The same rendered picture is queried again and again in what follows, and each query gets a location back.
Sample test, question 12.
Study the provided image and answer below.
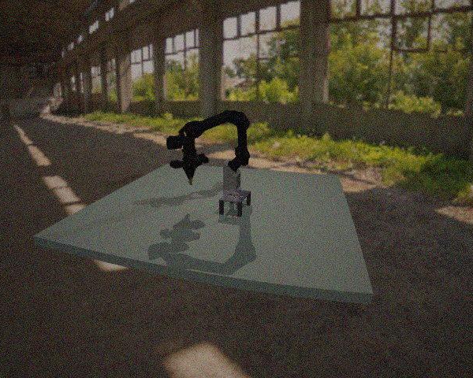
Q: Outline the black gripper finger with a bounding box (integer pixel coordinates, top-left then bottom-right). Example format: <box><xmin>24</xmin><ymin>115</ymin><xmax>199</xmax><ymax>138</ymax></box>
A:
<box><xmin>182</xmin><ymin>166</ymin><xmax>191</xmax><ymax>180</ymax></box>
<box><xmin>189</xmin><ymin>164</ymin><xmax>199</xmax><ymax>178</ymax></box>

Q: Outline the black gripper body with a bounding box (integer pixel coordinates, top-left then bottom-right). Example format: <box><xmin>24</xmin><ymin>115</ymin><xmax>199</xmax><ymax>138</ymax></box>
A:
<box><xmin>169</xmin><ymin>148</ymin><xmax>209</xmax><ymax>169</ymax></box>

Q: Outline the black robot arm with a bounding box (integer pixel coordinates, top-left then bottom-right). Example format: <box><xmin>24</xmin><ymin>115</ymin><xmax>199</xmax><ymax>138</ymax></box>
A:
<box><xmin>166</xmin><ymin>109</ymin><xmax>250</xmax><ymax>172</ymax></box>

